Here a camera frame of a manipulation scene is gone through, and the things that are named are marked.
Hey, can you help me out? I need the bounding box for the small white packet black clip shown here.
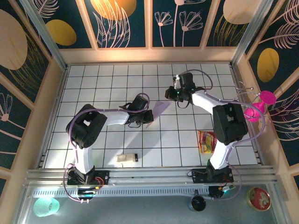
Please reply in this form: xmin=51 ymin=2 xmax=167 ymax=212
xmin=116 ymin=153 xmax=139 ymax=164

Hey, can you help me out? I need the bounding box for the colourful candy bag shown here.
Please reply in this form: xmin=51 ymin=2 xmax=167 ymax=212
xmin=197 ymin=130 xmax=219 ymax=154

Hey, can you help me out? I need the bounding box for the black mug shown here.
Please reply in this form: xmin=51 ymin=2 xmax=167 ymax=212
xmin=188 ymin=190 xmax=207 ymax=212

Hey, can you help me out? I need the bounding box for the right black controller box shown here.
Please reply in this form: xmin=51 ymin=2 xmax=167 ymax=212
xmin=208 ymin=184 xmax=236 ymax=199

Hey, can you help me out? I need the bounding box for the black controller box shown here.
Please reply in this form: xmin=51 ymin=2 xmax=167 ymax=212
xmin=77 ymin=186 xmax=99 ymax=201
xmin=208 ymin=184 xmax=236 ymax=199

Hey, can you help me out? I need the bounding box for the left black controller box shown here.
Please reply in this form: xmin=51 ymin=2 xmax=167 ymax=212
xmin=77 ymin=186 xmax=99 ymax=201

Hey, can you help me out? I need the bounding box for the round red tin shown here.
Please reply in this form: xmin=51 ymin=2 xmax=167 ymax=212
xmin=247 ymin=187 xmax=272 ymax=212

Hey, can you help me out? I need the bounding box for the translucent green cup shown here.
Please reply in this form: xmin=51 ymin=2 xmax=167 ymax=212
xmin=32 ymin=197 xmax=61 ymax=218

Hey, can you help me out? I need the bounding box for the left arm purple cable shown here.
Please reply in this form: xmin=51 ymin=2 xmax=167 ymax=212
xmin=63 ymin=92 xmax=150 ymax=203

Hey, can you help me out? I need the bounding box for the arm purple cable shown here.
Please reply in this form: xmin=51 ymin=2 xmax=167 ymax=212
xmin=185 ymin=69 xmax=266 ymax=201
xmin=63 ymin=92 xmax=150 ymax=203

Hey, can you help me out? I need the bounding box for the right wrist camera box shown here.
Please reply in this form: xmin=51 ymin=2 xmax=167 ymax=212
xmin=173 ymin=74 xmax=182 ymax=90

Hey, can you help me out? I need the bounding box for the aluminium mounting rail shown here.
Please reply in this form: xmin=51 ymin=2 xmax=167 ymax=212
xmin=22 ymin=165 xmax=280 ymax=187

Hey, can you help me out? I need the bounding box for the white slotted cable duct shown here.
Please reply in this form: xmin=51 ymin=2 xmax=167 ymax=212
xmin=31 ymin=186 xmax=211 ymax=198

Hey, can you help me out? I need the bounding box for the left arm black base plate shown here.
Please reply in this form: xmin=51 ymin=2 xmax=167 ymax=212
xmin=67 ymin=169 xmax=110 ymax=186

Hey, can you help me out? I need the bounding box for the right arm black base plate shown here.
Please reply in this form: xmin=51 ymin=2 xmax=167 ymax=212
xmin=191 ymin=168 xmax=234 ymax=184

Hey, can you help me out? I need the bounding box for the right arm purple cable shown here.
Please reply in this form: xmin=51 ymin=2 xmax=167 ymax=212
xmin=185 ymin=69 xmax=266 ymax=201

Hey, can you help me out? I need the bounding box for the wire stand with pink balls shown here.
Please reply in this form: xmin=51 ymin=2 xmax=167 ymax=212
xmin=233 ymin=81 xmax=278 ymax=128

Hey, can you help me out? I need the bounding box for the aluminium frame post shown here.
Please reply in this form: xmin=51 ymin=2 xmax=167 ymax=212
xmin=20 ymin=0 xmax=69 ymax=72
xmin=229 ymin=0 xmax=274 ymax=68

